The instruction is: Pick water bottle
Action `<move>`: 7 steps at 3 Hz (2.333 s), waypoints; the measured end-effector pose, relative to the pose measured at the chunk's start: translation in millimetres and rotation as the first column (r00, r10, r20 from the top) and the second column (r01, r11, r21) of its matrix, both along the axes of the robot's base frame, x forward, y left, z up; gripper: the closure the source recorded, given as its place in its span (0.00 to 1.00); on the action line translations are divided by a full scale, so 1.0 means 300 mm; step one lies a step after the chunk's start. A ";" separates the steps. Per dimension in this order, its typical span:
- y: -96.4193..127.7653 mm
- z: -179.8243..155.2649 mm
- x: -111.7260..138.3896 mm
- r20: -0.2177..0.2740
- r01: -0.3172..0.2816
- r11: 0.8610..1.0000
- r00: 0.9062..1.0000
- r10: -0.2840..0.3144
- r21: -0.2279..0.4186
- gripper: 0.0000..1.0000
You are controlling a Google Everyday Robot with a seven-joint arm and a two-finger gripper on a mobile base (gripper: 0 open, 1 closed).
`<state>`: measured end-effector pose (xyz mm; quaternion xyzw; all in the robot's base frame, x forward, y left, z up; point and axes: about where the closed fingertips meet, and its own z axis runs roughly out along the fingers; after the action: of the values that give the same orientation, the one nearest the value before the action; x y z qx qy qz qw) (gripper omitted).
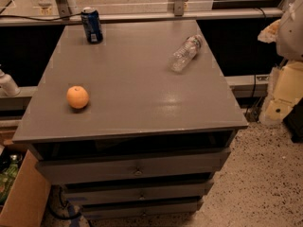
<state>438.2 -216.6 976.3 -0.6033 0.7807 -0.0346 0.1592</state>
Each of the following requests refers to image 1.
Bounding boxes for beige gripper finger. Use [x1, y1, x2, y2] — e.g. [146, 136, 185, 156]
[258, 19, 280, 44]
[258, 61, 303, 125]

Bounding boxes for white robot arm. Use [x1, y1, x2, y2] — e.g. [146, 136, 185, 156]
[258, 0, 303, 125]

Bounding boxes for clear plastic water bottle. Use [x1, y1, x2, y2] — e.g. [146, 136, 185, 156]
[169, 34, 203, 73]

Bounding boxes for middle grey drawer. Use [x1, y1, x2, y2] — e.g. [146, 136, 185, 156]
[64, 180, 214, 205]

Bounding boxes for grey drawer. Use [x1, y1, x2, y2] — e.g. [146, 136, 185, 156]
[64, 180, 214, 205]
[36, 148, 230, 184]
[82, 197, 203, 219]

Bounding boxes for bottom grey drawer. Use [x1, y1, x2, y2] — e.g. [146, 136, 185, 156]
[82, 197, 203, 219]

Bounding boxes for grey drawer cabinet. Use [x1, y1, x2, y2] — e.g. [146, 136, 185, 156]
[12, 20, 249, 221]

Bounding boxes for blue soda can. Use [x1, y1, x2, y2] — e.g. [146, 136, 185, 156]
[80, 7, 103, 44]

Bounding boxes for top grey drawer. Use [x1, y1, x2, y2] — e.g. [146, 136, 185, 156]
[36, 148, 230, 184]

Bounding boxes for orange fruit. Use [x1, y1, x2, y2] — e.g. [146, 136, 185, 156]
[66, 86, 89, 109]

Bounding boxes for white pipe at left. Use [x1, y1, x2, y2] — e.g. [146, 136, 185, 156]
[0, 69, 20, 96]

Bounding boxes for cardboard box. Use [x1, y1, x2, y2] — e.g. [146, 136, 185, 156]
[0, 140, 50, 227]

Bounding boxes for green items in box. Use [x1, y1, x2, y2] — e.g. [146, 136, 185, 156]
[0, 154, 22, 205]

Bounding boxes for grey metal frame rail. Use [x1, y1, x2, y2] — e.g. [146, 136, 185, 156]
[0, 8, 283, 26]

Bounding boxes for black cable on floor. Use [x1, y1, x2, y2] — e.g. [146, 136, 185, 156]
[46, 186, 83, 221]

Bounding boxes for black cable on rail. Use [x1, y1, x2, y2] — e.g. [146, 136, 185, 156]
[0, 12, 82, 22]

